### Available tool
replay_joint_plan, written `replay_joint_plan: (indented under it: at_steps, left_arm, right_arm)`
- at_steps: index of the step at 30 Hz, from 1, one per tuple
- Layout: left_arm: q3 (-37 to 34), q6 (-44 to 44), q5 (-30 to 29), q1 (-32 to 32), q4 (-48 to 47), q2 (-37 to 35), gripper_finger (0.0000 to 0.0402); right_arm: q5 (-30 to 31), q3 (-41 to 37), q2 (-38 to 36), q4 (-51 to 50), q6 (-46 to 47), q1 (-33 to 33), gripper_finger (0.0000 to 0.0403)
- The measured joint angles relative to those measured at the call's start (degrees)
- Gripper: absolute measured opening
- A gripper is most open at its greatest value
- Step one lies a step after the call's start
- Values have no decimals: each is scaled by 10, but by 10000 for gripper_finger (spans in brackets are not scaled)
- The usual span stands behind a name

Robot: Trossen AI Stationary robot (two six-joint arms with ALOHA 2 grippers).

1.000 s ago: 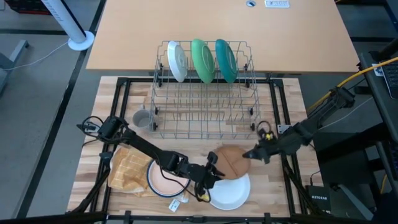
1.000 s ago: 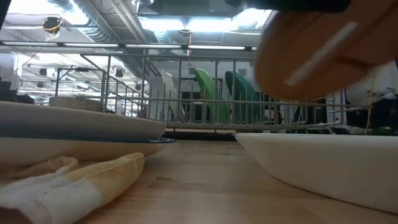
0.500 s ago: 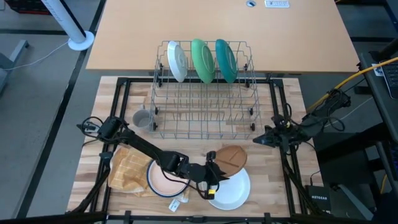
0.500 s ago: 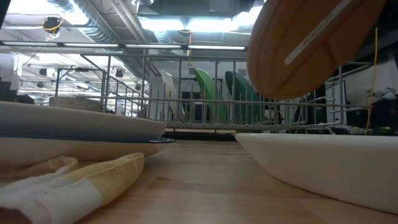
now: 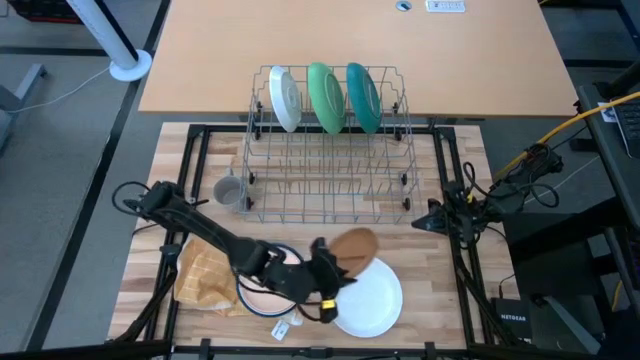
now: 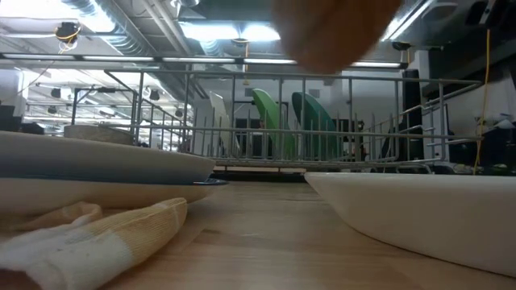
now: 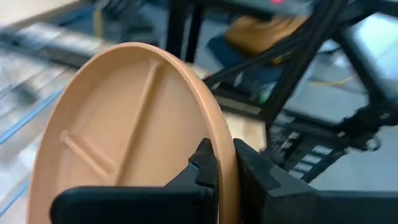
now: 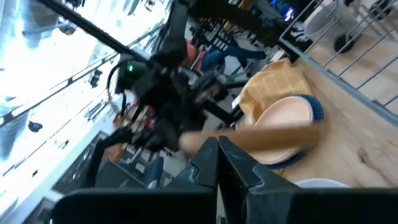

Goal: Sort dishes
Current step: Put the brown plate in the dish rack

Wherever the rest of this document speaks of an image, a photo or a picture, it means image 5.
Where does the yellow cable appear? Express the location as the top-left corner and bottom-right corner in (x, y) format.
(494, 91), (640, 179)

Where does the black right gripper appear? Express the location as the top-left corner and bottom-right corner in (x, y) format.
(412, 188), (474, 239)

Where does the white plate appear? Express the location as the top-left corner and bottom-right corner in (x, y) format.
(268, 64), (303, 134)
(331, 257), (404, 339)

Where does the black keyboard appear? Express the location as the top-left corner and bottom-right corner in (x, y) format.
(612, 99), (640, 159)

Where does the grey floral mug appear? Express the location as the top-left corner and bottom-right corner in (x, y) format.
(212, 167), (247, 207)

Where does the blue patterned plate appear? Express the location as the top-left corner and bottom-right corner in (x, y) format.
(234, 243), (306, 319)

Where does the light wooden desk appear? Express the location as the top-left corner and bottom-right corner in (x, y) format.
(138, 0), (579, 119)

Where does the pink plate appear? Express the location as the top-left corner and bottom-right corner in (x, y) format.
(238, 247), (304, 314)

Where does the white pole with round base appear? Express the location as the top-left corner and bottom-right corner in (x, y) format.
(64, 0), (153, 83)

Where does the yellow white dish towel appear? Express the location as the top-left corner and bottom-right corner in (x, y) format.
(173, 237), (251, 317)

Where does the brown plate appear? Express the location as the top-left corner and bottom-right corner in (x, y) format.
(328, 227), (380, 278)

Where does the black network router box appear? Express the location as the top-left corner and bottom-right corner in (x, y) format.
(492, 297), (534, 346)

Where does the teal plate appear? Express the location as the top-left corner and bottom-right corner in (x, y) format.
(345, 61), (384, 135)

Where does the grey wire dish rack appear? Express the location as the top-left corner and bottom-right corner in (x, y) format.
(238, 63), (420, 225)

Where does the white desk power socket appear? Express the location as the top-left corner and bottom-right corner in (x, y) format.
(424, 0), (466, 14)

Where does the white floor cable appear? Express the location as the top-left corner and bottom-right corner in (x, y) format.
(13, 66), (115, 114)

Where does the white paper tag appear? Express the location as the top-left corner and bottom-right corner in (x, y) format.
(270, 319), (291, 342)

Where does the light green plate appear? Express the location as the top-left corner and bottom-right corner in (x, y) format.
(306, 61), (347, 136)

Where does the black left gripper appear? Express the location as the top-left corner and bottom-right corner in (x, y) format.
(264, 237), (359, 324)

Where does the black side desk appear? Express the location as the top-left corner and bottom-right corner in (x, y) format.
(578, 82), (640, 231)

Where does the black metal table frame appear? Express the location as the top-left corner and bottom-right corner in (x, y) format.
(107, 123), (506, 360)

